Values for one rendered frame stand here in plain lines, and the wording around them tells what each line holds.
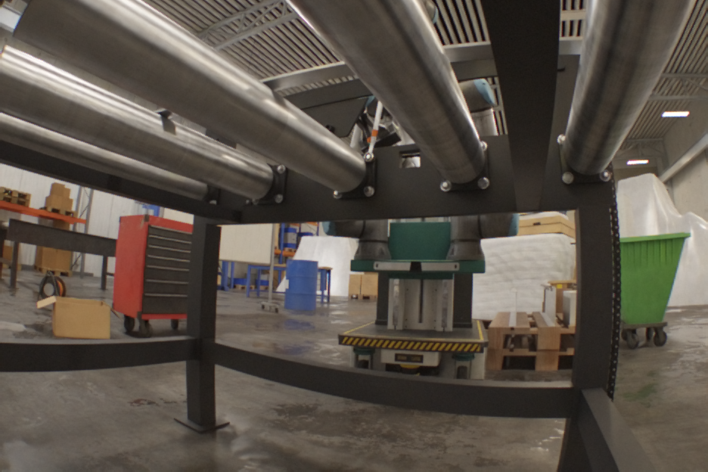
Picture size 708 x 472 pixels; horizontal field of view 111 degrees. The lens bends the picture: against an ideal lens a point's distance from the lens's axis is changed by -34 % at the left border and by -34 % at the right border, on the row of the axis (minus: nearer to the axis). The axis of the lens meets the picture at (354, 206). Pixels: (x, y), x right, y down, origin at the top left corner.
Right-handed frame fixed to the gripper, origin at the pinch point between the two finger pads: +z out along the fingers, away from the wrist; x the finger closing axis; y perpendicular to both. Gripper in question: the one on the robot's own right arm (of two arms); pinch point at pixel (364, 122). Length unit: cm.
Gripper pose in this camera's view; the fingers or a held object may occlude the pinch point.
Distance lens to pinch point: 114.0
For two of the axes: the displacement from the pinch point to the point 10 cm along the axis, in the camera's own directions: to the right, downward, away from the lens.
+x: 8.4, -4.2, -3.3
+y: -1.8, -8.0, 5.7
